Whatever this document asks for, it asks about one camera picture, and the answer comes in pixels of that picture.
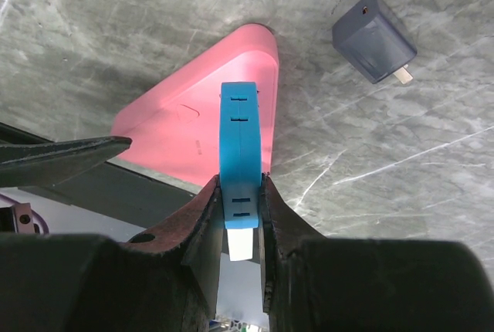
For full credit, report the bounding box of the blue square plug adapter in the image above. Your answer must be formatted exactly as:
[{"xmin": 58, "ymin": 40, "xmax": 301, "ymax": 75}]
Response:
[{"xmin": 219, "ymin": 82, "xmax": 262, "ymax": 229}]

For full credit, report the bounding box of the white square plug adapter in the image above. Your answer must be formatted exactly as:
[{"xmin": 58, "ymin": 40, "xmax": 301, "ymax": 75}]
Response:
[{"xmin": 227, "ymin": 228, "xmax": 254, "ymax": 262}]

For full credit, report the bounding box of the pink triangular power strip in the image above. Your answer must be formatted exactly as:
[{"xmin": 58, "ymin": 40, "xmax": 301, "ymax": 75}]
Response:
[{"xmin": 111, "ymin": 24, "xmax": 279, "ymax": 186}]

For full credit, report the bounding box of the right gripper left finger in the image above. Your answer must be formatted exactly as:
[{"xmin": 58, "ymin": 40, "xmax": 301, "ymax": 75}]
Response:
[{"xmin": 1, "ymin": 178, "xmax": 222, "ymax": 331}]

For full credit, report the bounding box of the small grey plug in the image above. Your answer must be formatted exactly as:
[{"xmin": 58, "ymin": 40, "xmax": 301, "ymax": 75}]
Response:
[{"xmin": 332, "ymin": 0, "xmax": 418, "ymax": 83}]

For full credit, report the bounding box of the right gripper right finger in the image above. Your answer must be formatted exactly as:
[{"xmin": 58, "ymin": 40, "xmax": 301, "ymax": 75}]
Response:
[{"xmin": 259, "ymin": 176, "xmax": 493, "ymax": 331}]

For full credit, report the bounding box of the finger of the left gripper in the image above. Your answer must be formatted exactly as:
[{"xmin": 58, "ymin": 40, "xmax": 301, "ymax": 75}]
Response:
[{"xmin": 1, "ymin": 136, "xmax": 132, "ymax": 188}]

